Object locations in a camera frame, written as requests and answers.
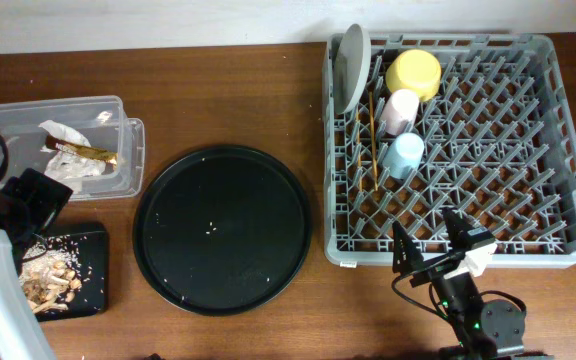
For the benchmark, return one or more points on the gold snack wrapper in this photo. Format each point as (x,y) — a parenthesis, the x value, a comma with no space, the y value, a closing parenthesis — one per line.
(91,153)

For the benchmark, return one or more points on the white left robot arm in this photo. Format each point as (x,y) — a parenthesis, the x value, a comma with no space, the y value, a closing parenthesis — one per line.
(21,336)

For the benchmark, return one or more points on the wooden chopstick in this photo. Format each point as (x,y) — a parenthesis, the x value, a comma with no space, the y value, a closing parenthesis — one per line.
(374,166)
(359,151)

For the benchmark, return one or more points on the black rectangular box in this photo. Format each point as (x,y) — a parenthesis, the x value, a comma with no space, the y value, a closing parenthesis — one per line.
(98,239)

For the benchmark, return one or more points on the clear plastic waste bin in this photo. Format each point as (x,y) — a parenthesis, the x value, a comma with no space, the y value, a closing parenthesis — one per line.
(101,120)

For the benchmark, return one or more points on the grey plastic dishwasher rack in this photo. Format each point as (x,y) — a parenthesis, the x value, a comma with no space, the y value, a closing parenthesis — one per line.
(500,149)

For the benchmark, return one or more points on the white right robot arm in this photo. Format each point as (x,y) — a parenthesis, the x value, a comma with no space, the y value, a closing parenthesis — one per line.
(488,324)

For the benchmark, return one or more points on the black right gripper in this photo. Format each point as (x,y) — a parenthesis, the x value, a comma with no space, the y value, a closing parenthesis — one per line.
(433,270)

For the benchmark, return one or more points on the yellow bowl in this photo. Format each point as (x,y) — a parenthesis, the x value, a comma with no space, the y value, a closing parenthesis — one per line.
(416,70)

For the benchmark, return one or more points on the pink cup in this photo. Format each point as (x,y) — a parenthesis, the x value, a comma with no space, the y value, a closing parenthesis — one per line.
(399,111)

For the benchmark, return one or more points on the grey plate with food scraps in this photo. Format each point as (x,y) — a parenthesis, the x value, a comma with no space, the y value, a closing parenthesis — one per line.
(351,68)

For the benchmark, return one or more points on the pile of food scraps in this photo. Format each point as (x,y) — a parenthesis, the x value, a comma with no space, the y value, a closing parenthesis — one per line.
(57,278)

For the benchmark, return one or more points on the round black serving tray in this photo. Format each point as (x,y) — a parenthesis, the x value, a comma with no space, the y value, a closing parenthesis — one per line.
(222,231)

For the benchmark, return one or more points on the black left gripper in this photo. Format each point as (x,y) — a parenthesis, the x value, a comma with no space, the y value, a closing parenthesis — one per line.
(50,195)

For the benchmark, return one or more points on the crumpled white tissue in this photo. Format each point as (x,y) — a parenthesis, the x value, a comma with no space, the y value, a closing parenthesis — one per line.
(67,168)

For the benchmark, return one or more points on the light blue cup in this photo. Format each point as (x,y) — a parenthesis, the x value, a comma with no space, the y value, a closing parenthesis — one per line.
(404,155)

